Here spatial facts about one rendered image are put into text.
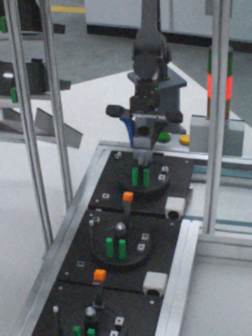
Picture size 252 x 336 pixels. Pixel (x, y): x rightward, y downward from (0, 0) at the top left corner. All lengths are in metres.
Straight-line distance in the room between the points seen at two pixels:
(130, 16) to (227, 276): 3.52
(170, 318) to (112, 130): 0.88
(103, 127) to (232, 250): 0.74
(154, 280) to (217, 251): 0.24
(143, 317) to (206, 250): 0.30
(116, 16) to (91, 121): 2.84
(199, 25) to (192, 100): 2.50
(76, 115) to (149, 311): 1.00
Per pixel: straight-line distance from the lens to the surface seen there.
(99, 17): 4.72
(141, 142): 1.31
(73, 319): 1.08
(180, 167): 1.46
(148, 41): 1.33
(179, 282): 1.18
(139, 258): 1.18
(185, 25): 4.48
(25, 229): 1.47
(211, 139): 1.11
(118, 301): 1.12
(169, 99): 1.69
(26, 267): 1.37
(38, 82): 1.25
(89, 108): 1.96
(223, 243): 1.30
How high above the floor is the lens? 1.85
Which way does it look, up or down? 35 degrees down
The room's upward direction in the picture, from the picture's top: 5 degrees counter-clockwise
